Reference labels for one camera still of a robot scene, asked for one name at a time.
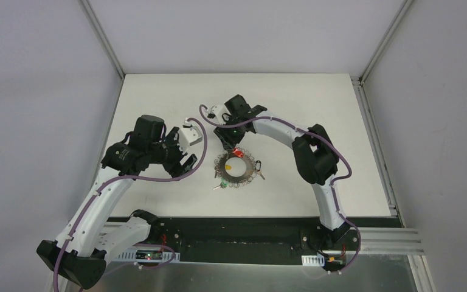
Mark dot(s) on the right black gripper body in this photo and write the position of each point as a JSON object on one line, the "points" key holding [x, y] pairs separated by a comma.
{"points": [[225, 134]]}

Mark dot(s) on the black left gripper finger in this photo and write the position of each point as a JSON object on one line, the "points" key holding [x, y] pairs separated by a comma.
{"points": [[181, 168], [172, 138]]}

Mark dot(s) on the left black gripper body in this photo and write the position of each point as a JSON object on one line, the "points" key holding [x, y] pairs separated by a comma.
{"points": [[175, 160]]}

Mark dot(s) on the silver key with red tag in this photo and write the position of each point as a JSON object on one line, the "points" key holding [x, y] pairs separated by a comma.
{"points": [[238, 152]]}

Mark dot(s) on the metal disc keyring with rings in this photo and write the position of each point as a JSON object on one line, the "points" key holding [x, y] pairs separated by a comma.
{"points": [[242, 172]]}

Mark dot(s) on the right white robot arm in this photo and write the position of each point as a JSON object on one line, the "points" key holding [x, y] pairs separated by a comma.
{"points": [[315, 156]]}

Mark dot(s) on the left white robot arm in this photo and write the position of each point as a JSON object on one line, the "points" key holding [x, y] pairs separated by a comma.
{"points": [[149, 152]]}

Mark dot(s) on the silver key with green tag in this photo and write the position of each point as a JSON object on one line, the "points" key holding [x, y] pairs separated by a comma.
{"points": [[222, 185]]}

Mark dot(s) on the silver key with black tag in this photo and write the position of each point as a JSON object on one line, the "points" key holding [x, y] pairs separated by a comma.
{"points": [[257, 169]]}

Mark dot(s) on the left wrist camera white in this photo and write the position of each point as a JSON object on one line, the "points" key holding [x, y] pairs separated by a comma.
{"points": [[189, 134]]}

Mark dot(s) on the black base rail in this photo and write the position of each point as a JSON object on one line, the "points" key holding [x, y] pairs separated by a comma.
{"points": [[259, 241]]}

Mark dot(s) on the right white cable duct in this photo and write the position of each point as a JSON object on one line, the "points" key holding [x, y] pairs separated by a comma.
{"points": [[313, 260]]}

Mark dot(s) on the aluminium frame rail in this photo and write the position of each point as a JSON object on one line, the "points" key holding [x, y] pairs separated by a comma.
{"points": [[396, 241]]}

